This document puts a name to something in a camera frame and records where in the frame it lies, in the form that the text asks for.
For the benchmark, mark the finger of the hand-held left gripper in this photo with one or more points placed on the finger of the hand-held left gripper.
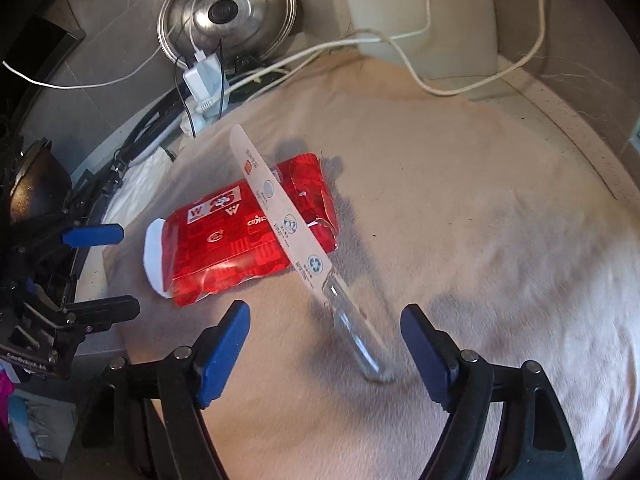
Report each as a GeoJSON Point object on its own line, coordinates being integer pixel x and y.
{"type": "Point", "coordinates": [105, 310]}
{"type": "Point", "coordinates": [95, 234]}

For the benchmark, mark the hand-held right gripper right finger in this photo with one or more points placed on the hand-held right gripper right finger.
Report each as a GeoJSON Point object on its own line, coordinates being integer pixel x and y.
{"type": "Point", "coordinates": [425, 355]}

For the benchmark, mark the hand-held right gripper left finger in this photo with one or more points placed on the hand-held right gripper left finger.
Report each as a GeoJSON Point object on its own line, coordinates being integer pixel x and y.
{"type": "Point", "coordinates": [222, 355]}

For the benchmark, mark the white toothbrush package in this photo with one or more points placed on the white toothbrush package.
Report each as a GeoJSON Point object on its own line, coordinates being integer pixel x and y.
{"type": "Point", "coordinates": [280, 210]}

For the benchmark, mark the black pan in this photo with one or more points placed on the black pan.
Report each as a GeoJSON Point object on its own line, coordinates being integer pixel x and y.
{"type": "Point", "coordinates": [37, 185]}

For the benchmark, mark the red plastic packet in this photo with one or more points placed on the red plastic packet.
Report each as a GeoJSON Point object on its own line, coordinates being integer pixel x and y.
{"type": "Point", "coordinates": [225, 240]}

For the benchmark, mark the beige cloth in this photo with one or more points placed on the beige cloth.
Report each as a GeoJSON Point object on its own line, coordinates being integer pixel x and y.
{"type": "Point", "coordinates": [475, 210]}

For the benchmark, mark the white power adapter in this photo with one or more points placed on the white power adapter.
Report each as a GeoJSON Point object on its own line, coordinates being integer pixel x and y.
{"type": "Point", "coordinates": [202, 77]}

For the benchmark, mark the dark box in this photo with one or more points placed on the dark box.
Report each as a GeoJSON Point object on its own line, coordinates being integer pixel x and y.
{"type": "Point", "coordinates": [35, 50]}

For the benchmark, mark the steel pot lid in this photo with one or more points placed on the steel pot lid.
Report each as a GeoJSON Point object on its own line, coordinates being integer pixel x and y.
{"type": "Point", "coordinates": [230, 15]}

